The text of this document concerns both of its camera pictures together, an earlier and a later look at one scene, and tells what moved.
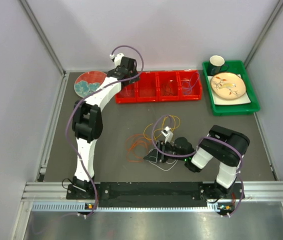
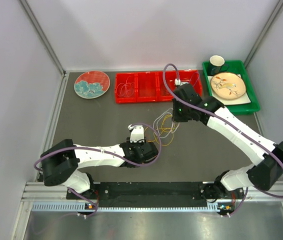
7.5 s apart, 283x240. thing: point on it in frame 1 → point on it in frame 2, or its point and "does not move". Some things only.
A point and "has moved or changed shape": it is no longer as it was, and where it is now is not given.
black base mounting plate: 150,194 does not move
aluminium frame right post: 277,9 does not move
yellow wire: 162,127 has moved or changed shape
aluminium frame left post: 43,37 does not move
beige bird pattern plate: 228,85 does not move
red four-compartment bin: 162,86 does not move
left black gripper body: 133,73 → 134,144
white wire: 173,163 → 164,125
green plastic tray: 237,67 does not move
